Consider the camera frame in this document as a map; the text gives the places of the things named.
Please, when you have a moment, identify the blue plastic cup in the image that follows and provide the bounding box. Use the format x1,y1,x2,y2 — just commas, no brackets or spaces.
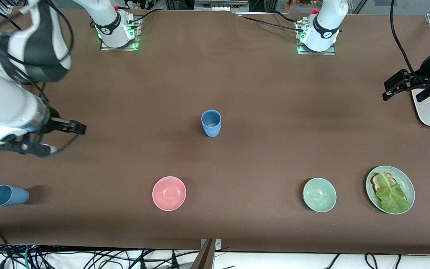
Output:
201,109,222,131
202,125,222,138
0,185,30,207

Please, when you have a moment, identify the dark slanted bar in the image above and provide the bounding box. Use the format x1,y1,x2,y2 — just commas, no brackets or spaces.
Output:
190,239,215,269

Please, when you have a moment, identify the toast slice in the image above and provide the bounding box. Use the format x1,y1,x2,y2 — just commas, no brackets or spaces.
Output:
371,173,400,195

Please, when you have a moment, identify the small metal bracket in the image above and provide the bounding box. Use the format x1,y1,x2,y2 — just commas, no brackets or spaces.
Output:
200,239,222,251

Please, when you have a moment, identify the grey power strip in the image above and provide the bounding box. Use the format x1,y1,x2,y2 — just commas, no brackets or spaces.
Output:
194,0,249,12

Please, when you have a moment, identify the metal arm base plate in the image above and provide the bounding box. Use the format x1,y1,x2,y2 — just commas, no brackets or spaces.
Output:
295,21,337,56
99,17,141,51

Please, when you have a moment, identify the thick black hanging cable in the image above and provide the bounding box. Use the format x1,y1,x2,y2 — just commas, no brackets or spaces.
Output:
389,0,423,83

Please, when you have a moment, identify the pink bowl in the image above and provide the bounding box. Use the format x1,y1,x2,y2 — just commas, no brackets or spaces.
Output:
152,176,187,211

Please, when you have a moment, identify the black table cable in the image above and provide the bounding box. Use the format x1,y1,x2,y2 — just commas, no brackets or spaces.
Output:
236,14,305,32
127,9,161,28
273,10,299,24

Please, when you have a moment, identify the green lettuce leaf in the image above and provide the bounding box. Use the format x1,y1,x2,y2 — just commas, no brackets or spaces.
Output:
376,174,411,213

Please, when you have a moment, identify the green plate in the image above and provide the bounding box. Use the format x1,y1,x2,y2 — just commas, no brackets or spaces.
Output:
365,166,415,215

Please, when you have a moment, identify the mint green bowl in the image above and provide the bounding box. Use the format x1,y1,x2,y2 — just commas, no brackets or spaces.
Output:
303,177,337,213

